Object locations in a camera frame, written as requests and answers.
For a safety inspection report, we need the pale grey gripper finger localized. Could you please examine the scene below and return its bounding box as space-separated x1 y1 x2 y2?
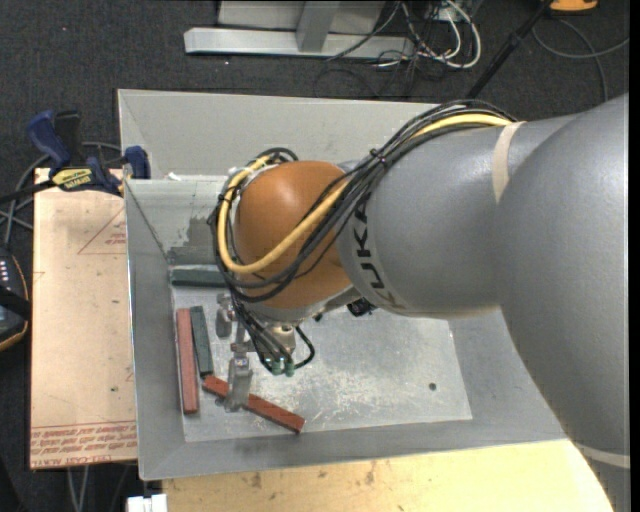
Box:
224 353 254 414
215 294 236 340

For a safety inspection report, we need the dark green flat block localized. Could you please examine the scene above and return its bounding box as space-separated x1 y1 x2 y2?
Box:
170 266 229 289
189 305 216 378

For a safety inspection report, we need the red-brown flat block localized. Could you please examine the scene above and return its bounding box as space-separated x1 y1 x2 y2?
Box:
201 375 307 435
175 307 201 416

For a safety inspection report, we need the grey metal bin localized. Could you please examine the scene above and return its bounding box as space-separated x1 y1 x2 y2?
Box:
117 88 567 482

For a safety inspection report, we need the brown cardboard board, red print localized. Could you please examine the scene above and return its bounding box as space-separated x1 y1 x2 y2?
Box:
29 167 139 471

